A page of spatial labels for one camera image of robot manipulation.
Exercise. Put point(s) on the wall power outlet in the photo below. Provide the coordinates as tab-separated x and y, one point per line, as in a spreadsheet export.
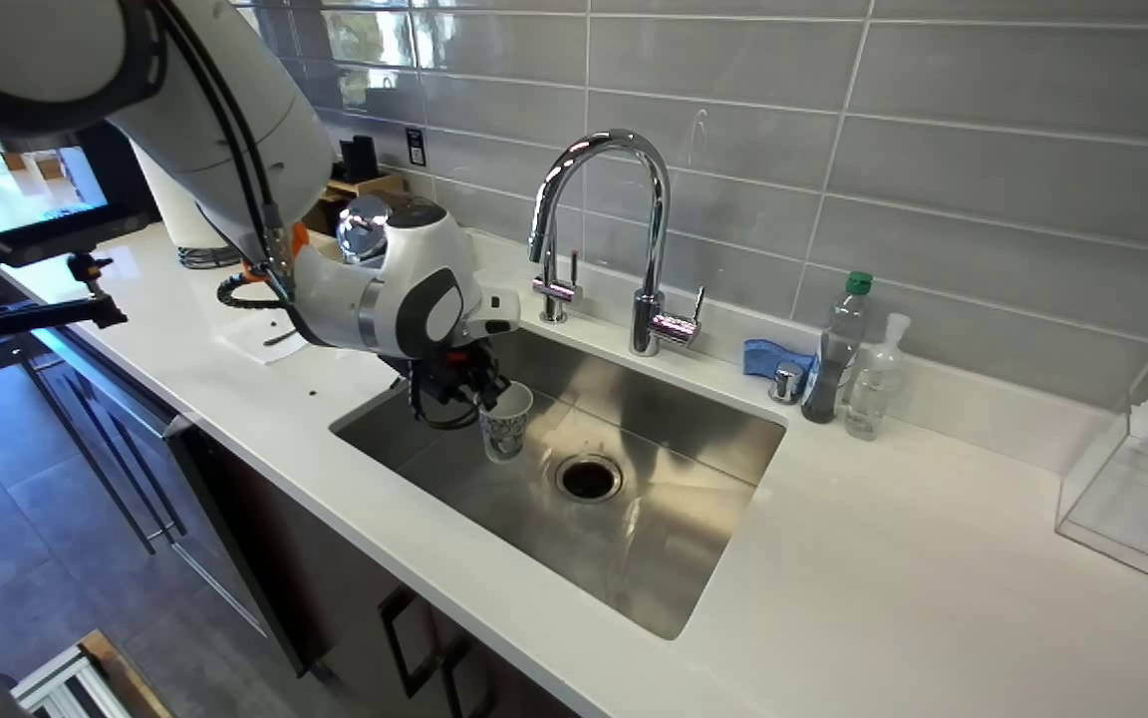
418	149

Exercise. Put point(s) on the patterned paper cup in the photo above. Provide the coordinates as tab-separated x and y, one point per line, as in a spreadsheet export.
507	424

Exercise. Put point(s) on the black stereo camera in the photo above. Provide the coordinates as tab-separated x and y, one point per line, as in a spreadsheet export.
57	238

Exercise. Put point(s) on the clear soap dispenser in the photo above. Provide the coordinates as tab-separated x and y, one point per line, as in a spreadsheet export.
876	391

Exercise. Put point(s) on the blue sponge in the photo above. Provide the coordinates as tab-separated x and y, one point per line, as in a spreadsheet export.
766	358

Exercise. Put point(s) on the shiny silver round object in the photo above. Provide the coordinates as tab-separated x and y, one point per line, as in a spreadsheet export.
366	229

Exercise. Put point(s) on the small chrome faucet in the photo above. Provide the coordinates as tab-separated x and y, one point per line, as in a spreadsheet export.
557	302

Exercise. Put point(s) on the plastic bottle green cap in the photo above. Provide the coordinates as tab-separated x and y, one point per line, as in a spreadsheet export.
836	351

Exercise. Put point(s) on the stainless steel sink basin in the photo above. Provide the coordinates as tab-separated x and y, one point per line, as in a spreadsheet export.
681	540

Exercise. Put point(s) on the round sink drain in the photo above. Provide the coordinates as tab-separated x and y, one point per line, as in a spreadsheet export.
588	480

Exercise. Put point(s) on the dark lower cabinet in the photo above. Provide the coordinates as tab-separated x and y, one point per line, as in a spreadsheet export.
279	573

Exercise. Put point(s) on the wooden knife block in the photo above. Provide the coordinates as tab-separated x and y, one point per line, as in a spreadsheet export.
359	163

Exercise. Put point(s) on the tall chrome gooseneck faucet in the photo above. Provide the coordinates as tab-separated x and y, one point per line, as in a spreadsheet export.
609	136

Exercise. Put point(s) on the clear acrylic box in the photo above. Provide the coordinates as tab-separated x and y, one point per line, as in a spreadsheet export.
1138	500

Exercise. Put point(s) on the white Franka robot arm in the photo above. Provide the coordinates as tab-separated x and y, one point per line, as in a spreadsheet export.
202	92

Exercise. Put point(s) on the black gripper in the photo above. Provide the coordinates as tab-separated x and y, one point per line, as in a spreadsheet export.
448	373

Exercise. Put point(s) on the black computer monitor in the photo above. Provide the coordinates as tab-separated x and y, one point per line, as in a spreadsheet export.
10	193

